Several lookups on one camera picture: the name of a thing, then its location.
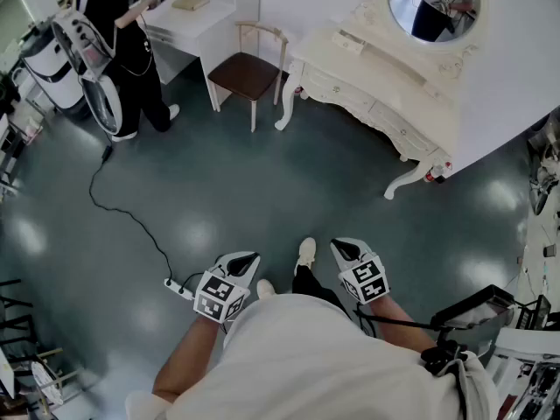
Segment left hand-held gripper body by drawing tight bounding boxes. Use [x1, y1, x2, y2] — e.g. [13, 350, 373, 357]
[193, 267, 251, 325]

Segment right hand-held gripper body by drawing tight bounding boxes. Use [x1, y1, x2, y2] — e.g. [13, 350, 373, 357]
[339, 255, 390, 305]

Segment white dressing table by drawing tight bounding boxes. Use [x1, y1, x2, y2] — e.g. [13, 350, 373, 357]
[274, 0, 485, 200]

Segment white drawer with gold knob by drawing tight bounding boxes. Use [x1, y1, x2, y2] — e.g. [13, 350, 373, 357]
[331, 30, 367, 56]

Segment person's right forearm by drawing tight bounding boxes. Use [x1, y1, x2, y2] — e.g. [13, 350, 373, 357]
[371, 293, 439, 354]

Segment person's left forearm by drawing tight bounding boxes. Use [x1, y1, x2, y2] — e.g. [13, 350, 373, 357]
[151, 315, 220, 404]

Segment white wooden desk drawer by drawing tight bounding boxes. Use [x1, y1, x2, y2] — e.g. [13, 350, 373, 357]
[368, 101, 439, 153]
[304, 64, 376, 114]

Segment person's left white shoe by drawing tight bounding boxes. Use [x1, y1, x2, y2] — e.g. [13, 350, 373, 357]
[255, 278, 277, 301]

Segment person's white shoe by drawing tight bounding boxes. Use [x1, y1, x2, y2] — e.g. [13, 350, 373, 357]
[255, 278, 277, 301]
[295, 236, 318, 275]

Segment person's right white shoe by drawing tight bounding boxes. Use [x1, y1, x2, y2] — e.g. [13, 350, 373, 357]
[295, 236, 318, 275]

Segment person's black trousers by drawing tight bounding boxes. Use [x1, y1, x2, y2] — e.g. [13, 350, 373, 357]
[291, 263, 352, 319]

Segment white power strip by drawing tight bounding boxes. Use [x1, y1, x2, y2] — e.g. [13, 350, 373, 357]
[164, 276, 196, 302]

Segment person's white shirt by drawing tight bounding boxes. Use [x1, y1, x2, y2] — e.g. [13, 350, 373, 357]
[124, 293, 500, 420]

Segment red label plastic bottle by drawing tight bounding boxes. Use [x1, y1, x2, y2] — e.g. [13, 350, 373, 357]
[423, 160, 452, 186]

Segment black screen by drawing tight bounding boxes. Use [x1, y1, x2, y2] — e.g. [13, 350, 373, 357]
[430, 283, 519, 333]

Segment white work table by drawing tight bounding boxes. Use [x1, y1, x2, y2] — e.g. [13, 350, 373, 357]
[483, 325, 560, 420]

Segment wooden chair with brown seat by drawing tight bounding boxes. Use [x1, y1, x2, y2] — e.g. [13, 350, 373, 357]
[206, 20, 290, 133]

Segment grey metal equipment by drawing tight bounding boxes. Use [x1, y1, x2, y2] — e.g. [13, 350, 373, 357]
[527, 115, 560, 218]

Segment black metal rack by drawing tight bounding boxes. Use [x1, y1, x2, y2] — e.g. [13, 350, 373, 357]
[0, 277, 41, 368]

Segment metal shelf rack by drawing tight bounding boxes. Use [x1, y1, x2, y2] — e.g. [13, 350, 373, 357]
[0, 98, 47, 200]

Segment plain white desk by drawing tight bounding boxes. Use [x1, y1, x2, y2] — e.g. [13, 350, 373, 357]
[139, 0, 238, 113]

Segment oval white framed mirror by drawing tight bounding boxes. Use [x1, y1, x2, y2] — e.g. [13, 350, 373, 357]
[384, 0, 485, 48]

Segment white rounded appliance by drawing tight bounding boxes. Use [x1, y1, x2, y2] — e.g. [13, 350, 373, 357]
[19, 24, 88, 114]

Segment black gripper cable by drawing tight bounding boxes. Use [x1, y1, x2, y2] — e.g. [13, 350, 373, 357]
[354, 306, 438, 330]

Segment black floor cable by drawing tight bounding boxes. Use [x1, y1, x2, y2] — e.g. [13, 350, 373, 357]
[88, 159, 175, 282]

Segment black chest mount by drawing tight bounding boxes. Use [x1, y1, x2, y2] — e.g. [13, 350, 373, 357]
[420, 338, 470, 376]

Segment white ring-shaped device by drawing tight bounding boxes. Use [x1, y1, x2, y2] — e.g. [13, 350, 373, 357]
[51, 9, 123, 138]

